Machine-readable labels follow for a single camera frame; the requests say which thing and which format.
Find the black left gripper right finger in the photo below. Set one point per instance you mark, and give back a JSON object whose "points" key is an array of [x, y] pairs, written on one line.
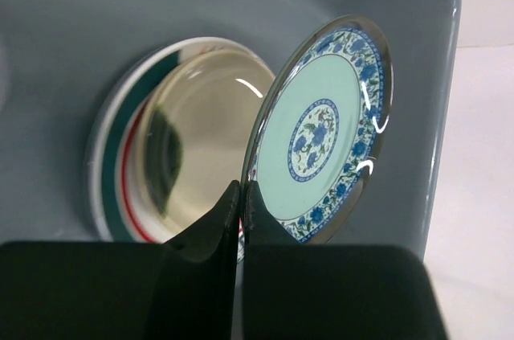
{"points": [[301, 291]]}

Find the white plate green red rim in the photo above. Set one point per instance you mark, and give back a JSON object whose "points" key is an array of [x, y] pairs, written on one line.
{"points": [[112, 192]]}

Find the grey plastic bin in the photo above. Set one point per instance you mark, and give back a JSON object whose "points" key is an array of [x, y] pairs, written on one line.
{"points": [[60, 58]]}

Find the blue floral small plate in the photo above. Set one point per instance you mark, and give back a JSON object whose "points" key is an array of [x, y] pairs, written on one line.
{"points": [[318, 134]]}

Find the beige plate dark spot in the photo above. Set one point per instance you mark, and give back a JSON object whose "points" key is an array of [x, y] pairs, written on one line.
{"points": [[194, 133]]}

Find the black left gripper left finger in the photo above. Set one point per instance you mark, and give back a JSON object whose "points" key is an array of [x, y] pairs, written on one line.
{"points": [[181, 289]]}

